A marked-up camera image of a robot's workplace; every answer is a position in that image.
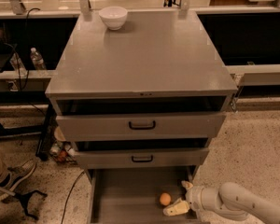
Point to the grey drawer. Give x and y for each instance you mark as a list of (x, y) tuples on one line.
[(141, 158), (132, 196), (140, 126)]

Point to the basket of small items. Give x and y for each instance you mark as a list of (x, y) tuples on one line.
[(61, 150)]

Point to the orange fruit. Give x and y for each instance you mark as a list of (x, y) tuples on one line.
[(165, 199)]

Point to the grey middle drawer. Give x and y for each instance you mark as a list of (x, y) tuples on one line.
[(141, 158)]

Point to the grey sneaker shoe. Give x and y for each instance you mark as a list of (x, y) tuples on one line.
[(11, 177)]

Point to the grey metal drawer cabinet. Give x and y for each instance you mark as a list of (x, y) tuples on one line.
[(158, 62)]

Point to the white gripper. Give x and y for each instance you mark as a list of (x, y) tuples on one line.
[(194, 197)]

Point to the black stand base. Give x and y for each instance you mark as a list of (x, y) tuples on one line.
[(24, 199)]

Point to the grey top drawer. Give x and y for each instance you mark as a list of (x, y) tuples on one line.
[(140, 126)]

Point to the white ceramic bowl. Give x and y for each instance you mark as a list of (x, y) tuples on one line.
[(113, 17)]

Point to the black side table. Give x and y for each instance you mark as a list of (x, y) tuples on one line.
[(24, 88)]

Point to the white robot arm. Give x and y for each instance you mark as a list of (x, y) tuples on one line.
[(230, 200)]

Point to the clear plastic water bottle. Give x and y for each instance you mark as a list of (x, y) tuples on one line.
[(37, 59)]

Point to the grey bottom drawer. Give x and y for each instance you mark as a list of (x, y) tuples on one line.
[(132, 196)]

